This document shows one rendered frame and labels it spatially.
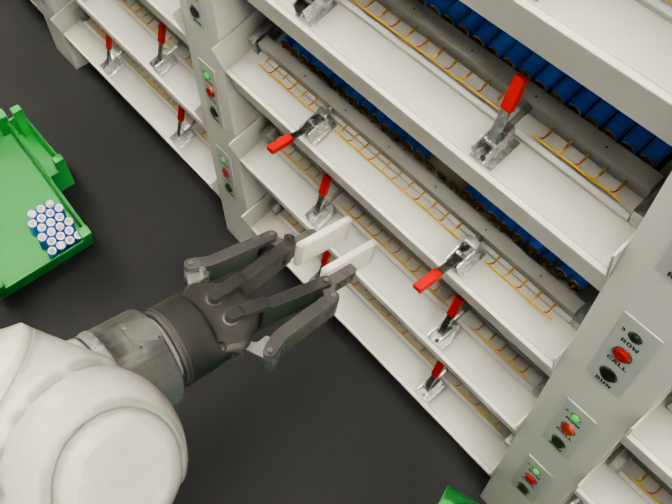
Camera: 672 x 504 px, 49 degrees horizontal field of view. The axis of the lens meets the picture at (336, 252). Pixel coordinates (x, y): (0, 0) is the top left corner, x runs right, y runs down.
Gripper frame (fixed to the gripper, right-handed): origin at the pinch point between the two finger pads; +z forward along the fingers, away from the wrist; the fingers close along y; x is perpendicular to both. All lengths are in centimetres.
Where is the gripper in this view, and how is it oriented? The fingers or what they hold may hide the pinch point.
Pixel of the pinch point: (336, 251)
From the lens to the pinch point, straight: 74.4
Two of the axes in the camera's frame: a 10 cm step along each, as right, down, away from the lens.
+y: -6.6, -6.3, 4.2
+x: -1.6, 6.6, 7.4
